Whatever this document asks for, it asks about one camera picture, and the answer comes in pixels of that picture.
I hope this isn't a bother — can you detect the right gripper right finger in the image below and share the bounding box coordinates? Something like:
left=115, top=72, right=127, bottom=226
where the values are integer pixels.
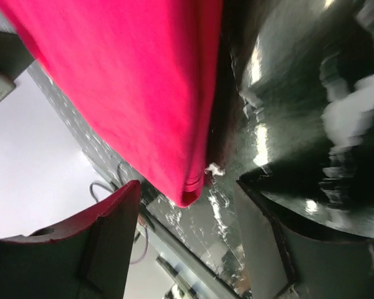
left=236, top=180, right=374, bottom=298

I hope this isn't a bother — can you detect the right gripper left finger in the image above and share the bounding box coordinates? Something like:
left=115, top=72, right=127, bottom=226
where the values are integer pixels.
left=0, top=181, right=140, bottom=298

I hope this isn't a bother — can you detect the pink t shirt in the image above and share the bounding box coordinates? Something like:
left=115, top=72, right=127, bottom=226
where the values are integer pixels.
left=0, top=1, right=223, bottom=207

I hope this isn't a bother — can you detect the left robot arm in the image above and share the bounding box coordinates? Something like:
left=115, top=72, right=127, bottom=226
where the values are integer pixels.
left=0, top=31, right=35, bottom=102

